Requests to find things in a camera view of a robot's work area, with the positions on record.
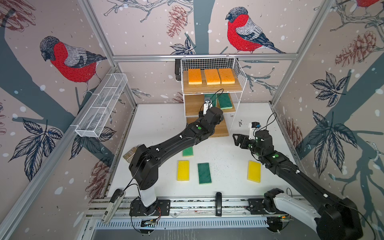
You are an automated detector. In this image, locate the black handle on rail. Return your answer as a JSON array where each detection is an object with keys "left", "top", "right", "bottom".
[{"left": 215, "top": 192, "right": 222, "bottom": 217}]

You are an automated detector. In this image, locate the yellow sponge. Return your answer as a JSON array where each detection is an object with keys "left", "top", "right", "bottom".
[
  {"left": 177, "top": 160, "right": 190, "bottom": 182},
  {"left": 247, "top": 161, "right": 262, "bottom": 183}
]

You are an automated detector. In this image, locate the yellow sponge right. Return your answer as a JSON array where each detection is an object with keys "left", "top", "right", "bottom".
[{"left": 247, "top": 161, "right": 262, "bottom": 183}]

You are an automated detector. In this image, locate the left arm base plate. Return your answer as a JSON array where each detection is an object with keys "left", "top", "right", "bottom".
[{"left": 129, "top": 199, "right": 171, "bottom": 217}]

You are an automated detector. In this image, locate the black box behind shelf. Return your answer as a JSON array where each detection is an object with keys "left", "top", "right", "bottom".
[{"left": 175, "top": 59, "right": 181, "bottom": 81}]

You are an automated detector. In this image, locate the top wooden shelf board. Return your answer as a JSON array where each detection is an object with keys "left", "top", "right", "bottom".
[{"left": 183, "top": 70, "right": 243, "bottom": 95}]

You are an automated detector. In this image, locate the white wire wall basket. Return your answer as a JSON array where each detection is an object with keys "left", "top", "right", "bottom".
[{"left": 75, "top": 73, "right": 128, "bottom": 138}]

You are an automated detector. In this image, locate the white grey handheld tool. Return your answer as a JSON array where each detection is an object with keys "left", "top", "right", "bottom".
[{"left": 101, "top": 189, "right": 125, "bottom": 225}]

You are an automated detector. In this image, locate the light green sponge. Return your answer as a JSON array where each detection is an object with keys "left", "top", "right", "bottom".
[{"left": 182, "top": 147, "right": 194, "bottom": 158}]

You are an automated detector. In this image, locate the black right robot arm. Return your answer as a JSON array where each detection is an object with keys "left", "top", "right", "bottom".
[{"left": 233, "top": 130, "right": 364, "bottom": 240}]

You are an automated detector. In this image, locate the yellow sponge left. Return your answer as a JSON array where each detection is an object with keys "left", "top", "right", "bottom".
[{"left": 177, "top": 160, "right": 190, "bottom": 182}]

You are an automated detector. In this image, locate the orange sponge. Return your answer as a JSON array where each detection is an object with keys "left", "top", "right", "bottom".
[
  {"left": 204, "top": 69, "right": 221, "bottom": 85},
  {"left": 188, "top": 69, "right": 203, "bottom": 85},
  {"left": 218, "top": 69, "right": 236, "bottom": 85}
]

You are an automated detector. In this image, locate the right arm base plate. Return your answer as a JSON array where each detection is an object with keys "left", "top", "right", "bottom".
[{"left": 246, "top": 198, "right": 274, "bottom": 215}]

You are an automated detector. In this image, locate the bottom wooden shelf board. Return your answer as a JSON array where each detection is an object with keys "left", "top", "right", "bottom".
[{"left": 186, "top": 117, "right": 229, "bottom": 138}]

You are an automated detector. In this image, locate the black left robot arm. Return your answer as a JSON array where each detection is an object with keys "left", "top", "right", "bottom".
[{"left": 129, "top": 107, "right": 224, "bottom": 215}]

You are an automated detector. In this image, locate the dark green sponge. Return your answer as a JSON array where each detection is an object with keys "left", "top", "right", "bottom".
[
  {"left": 204, "top": 94, "right": 217, "bottom": 107},
  {"left": 198, "top": 163, "right": 212, "bottom": 185},
  {"left": 217, "top": 94, "right": 233, "bottom": 110}
]

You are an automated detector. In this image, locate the white wire three-tier shelf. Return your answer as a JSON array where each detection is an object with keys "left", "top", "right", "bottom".
[{"left": 179, "top": 57, "right": 247, "bottom": 137}]

